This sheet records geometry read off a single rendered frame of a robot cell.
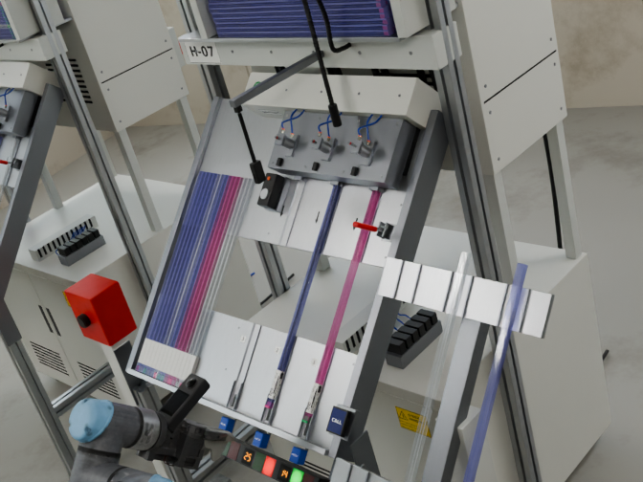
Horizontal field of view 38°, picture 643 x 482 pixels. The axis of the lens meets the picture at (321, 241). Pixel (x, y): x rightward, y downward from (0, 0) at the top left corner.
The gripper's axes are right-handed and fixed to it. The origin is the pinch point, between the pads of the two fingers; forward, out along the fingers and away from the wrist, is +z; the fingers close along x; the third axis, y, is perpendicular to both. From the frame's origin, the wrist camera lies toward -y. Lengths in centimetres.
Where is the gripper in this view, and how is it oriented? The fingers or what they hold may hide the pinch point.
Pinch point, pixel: (229, 433)
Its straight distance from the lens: 189.9
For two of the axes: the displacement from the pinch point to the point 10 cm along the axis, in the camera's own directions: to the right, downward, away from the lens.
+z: 6.4, 2.8, 7.2
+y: -2.9, 9.5, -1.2
